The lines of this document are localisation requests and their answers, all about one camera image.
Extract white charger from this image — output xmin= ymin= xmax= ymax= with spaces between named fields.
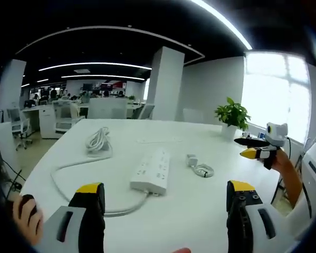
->
xmin=185 ymin=153 xmax=199 ymax=168

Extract long ceiling light strip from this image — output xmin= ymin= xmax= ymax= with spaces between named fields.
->
xmin=38 ymin=62 xmax=153 ymax=73
xmin=61 ymin=74 xmax=146 ymax=80
xmin=191 ymin=0 xmax=254 ymax=51

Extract green potted plant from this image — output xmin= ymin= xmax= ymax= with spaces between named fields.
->
xmin=214 ymin=96 xmax=252 ymax=140

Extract person's right hand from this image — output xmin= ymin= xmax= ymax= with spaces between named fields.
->
xmin=272 ymin=150 xmax=291 ymax=172

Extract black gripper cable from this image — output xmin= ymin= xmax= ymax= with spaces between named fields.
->
xmin=286 ymin=136 xmax=293 ymax=162

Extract black floor cables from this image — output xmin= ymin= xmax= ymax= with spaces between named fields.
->
xmin=2 ymin=160 xmax=27 ymax=196

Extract red wall sign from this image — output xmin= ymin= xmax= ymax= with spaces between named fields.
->
xmin=100 ymin=81 xmax=126 ymax=90

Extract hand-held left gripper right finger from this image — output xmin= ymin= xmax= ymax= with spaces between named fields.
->
xmin=225 ymin=180 xmax=299 ymax=253

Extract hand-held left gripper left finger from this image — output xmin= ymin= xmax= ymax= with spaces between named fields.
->
xmin=35 ymin=181 xmax=106 ymax=253

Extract white office desk with drawers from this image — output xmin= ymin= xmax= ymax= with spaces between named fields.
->
xmin=21 ymin=104 xmax=59 ymax=140

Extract white power strip cable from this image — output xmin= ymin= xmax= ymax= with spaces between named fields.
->
xmin=50 ymin=126 xmax=160 ymax=218

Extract white charger cable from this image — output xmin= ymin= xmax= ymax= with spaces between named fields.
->
xmin=192 ymin=163 xmax=215 ymax=179

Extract white office chair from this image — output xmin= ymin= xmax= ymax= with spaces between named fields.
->
xmin=52 ymin=101 xmax=82 ymax=133
xmin=132 ymin=103 xmax=156 ymax=120
xmin=6 ymin=107 xmax=34 ymax=151

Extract bright window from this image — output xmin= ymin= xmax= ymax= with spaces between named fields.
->
xmin=241 ymin=51 xmax=313 ymax=145

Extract white partition panel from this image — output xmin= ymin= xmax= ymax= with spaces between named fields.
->
xmin=87 ymin=98 xmax=128 ymax=120

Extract white square pillar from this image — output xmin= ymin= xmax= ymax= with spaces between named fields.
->
xmin=146 ymin=46 xmax=185 ymax=121
xmin=0 ymin=59 xmax=27 ymax=124

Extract person's left hand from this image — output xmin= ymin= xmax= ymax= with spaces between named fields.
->
xmin=12 ymin=195 xmax=44 ymax=246

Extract white power strip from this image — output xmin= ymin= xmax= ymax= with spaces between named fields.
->
xmin=129 ymin=148 xmax=172 ymax=197

